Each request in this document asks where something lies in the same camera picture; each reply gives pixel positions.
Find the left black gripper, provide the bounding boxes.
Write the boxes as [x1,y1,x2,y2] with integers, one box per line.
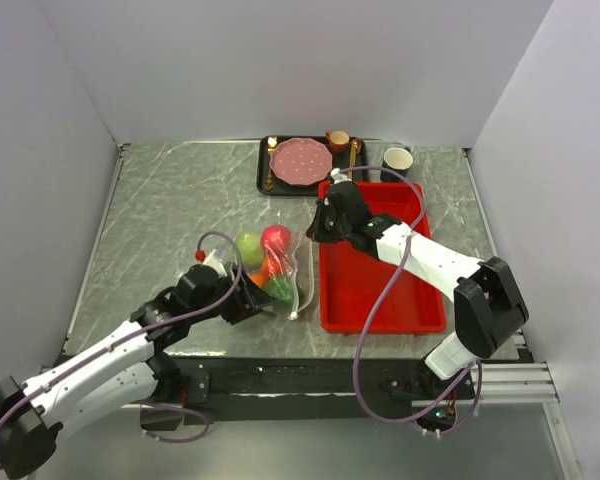
[188,264,276,324]

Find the red apple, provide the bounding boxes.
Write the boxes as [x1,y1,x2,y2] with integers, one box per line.
[260,224,293,254]

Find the clear zip top bag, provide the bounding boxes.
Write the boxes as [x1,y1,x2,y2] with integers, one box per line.
[216,224,315,321]

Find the orange tangerine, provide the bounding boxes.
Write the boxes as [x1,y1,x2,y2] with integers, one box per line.
[249,272,268,289]

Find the red yellow peach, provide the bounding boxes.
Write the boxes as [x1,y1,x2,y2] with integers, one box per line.
[261,255,284,276]

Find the light green cabbage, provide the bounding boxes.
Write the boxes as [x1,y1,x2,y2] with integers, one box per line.
[235,231,265,268]

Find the green bell pepper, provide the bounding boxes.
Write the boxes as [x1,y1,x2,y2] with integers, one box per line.
[264,274,297,305]

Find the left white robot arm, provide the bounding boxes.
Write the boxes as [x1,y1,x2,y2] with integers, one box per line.
[0,265,274,479]

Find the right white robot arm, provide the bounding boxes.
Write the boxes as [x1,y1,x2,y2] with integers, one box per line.
[307,177,529,398]

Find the red plastic bin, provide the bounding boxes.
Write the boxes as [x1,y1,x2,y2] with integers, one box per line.
[319,182,447,335]

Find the gold fork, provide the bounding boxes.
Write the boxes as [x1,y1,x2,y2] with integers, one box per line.
[264,136,278,191]

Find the pink dotted plate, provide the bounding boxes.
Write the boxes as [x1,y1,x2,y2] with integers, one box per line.
[271,137,333,186]

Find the gold spoon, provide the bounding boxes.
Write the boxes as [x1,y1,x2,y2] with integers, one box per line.
[351,139,362,167]

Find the orange ceramic cup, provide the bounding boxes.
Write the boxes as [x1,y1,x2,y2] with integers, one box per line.
[325,130,351,154]

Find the dark green paper cup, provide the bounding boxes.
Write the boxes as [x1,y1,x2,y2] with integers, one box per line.
[380,147,414,183]

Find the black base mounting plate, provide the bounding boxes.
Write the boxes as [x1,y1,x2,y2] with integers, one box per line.
[149,353,475,421]

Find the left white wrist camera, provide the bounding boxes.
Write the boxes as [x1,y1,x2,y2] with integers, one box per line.
[195,247,233,276]

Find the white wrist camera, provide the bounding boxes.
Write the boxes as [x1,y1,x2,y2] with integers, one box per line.
[195,247,233,276]
[328,168,350,185]

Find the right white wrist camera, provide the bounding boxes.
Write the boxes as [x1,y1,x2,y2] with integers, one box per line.
[328,168,350,185]

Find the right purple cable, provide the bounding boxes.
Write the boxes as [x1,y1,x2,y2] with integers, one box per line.
[337,166,484,435]

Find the aluminium frame rail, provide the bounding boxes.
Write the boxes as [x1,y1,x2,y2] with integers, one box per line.
[409,362,561,409]

